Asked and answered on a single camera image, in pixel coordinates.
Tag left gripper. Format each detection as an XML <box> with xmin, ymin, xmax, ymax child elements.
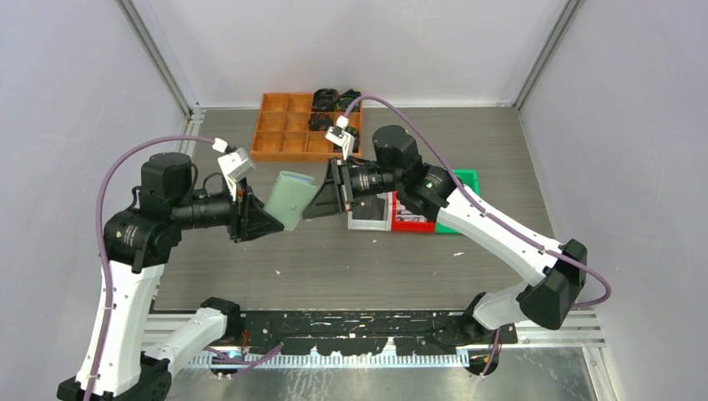
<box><xmin>171</xmin><ymin>174</ymin><xmax>283</xmax><ymax>242</ymax></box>

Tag black rolled item back left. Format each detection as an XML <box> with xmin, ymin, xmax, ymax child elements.
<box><xmin>311</xmin><ymin>88</ymin><xmax>340</xmax><ymax>112</ymax></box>

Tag black rolled item back right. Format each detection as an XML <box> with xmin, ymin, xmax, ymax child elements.
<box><xmin>336</xmin><ymin>89</ymin><xmax>362</xmax><ymax>112</ymax></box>

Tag black item in white bin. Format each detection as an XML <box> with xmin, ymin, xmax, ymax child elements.
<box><xmin>352</xmin><ymin>196</ymin><xmax>388</xmax><ymax>221</ymax></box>

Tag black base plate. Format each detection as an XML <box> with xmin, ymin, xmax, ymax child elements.
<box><xmin>210</xmin><ymin>310</ymin><xmax>493</xmax><ymax>357</ymax></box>

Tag orange compartment tray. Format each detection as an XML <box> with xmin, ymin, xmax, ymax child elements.
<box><xmin>250</xmin><ymin>93</ymin><xmax>343</xmax><ymax>162</ymax></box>

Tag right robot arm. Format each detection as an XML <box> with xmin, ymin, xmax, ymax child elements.
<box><xmin>302</xmin><ymin>124</ymin><xmax>587</xmax><ymax>343</ymax></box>

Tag black rolled item front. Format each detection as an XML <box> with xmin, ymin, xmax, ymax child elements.
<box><xmin>329</xmin><ymin>128</ymin><xmax>360</xmax><ymax>153</ymax></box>

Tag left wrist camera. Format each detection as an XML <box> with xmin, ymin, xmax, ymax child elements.
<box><xmin>217</xmin><ymin>145</ymin><xmax>255</xmax><ymax>201</ymax></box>

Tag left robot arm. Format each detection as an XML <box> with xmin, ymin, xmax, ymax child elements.
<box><xmin>57</xmin><ymin>152</ymin><xmax>284</xmax><ymax>400</ymax></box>

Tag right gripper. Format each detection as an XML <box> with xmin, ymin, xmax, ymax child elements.
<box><xmin>302</xmin><ymin>157</ymin><xmax>402</xmax><ymax>221</ymax></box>

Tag black rolled item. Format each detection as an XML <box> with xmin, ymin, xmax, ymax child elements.
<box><xmin>329</xmin><ymin>128</ymin><xmax>360</xmax><ymax>153</ymax></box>
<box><xmin>311</xmin><ymin>88</ymin><xmax>340</xmax><ymax>112</ymax></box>
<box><xmin>336</xmin><ymin>89</ymin><xmax>362</xmax><ymax>112</ymax></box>
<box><xmin>308</xmin><ymin>112</ymin><xmax>333</xmax><ymax>131</ymax></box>

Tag white bin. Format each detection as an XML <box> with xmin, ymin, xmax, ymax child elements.
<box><xmin>347</xmin><ymin>193</ymin><xmax>393</xmax><ymax>231</ymax></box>

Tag black rolled item middle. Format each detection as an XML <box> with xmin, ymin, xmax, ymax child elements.
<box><xmin>308</xmin><ymin>112</ymin><xmax>333</xmax><ymax>131</ymax></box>

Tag green bin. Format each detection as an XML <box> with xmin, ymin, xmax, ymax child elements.
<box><xmin>434</xmin><ymin>169</ymin><xmax>480</xmax><ymax>235</ymax></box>

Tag red bin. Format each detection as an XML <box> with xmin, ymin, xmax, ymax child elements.
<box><xmin>391</xmin><ymin>191</ymin><xmax>436</xmax><ymax>233</ymax></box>

